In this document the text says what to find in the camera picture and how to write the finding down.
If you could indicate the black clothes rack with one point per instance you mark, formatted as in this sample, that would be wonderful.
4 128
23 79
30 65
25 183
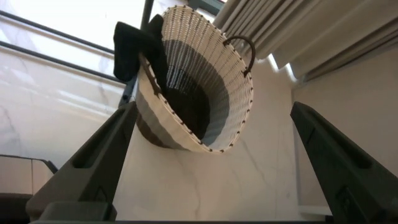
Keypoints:
147 9

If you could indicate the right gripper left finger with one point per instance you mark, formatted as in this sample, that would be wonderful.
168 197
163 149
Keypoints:
90 186

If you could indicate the window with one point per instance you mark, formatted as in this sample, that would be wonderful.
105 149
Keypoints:
205 4

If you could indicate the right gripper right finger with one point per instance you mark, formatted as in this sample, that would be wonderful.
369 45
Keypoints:
373 199

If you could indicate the white laundry basket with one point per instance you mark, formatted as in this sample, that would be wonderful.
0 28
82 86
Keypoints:
192 31

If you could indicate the black garment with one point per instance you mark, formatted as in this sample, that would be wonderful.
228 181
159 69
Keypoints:
127 53

